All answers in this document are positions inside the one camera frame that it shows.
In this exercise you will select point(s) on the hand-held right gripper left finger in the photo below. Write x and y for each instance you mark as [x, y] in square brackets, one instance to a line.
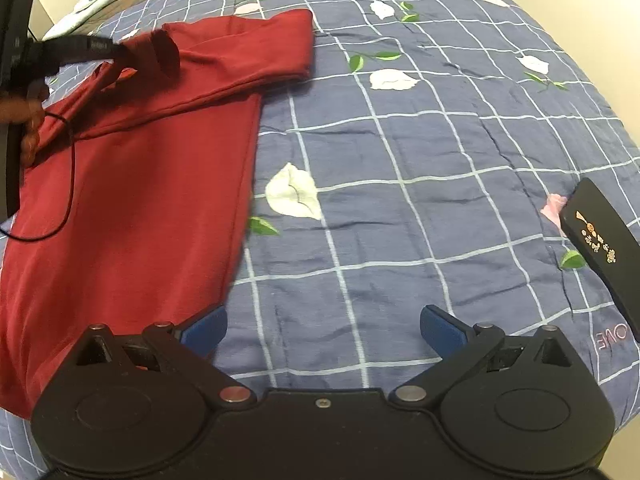
[206, 331]

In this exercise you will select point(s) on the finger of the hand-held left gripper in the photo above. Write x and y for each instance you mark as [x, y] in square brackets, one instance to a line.
[85, 49]

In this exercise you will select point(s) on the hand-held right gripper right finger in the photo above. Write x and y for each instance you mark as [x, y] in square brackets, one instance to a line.
[440, 332]

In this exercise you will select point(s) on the dark red shirt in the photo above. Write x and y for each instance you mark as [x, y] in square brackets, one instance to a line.
[140, 170]

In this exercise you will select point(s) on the person's left hand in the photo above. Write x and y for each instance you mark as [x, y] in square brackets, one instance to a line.
[31, 125]

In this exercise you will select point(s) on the blue plaid floral blanket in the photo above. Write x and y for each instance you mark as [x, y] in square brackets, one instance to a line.
[410, 160]

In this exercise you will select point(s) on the black flat case gold print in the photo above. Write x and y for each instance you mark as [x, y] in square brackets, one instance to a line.
[602, 245]

